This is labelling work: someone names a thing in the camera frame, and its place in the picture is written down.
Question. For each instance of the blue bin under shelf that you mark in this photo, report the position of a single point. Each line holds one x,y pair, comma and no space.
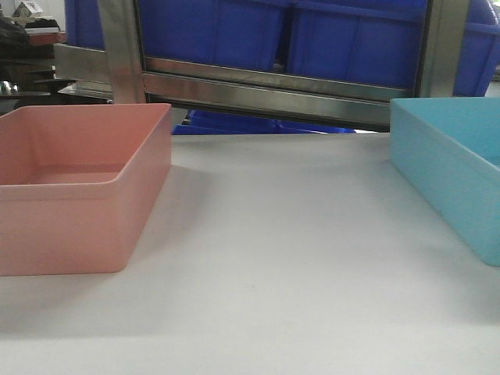
209,123

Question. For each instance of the stainless steel shelf rack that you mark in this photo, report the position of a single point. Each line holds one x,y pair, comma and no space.
122,73

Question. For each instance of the blue storage bin right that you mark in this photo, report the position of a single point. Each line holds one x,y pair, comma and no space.
366,42

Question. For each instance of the black office chair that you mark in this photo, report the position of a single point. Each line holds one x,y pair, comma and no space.
43,87

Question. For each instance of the blue storage bin left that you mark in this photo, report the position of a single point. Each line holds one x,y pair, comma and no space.
83,24

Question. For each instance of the blue storage bin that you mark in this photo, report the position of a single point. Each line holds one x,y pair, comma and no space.
83,24
238,34
366,42

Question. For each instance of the pink plastic box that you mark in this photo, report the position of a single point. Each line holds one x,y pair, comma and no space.
78,184

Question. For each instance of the blue storage bin middle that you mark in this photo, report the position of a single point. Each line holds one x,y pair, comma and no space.
238,34

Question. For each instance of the light blue plastic box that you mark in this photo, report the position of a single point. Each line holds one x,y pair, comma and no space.
448,150

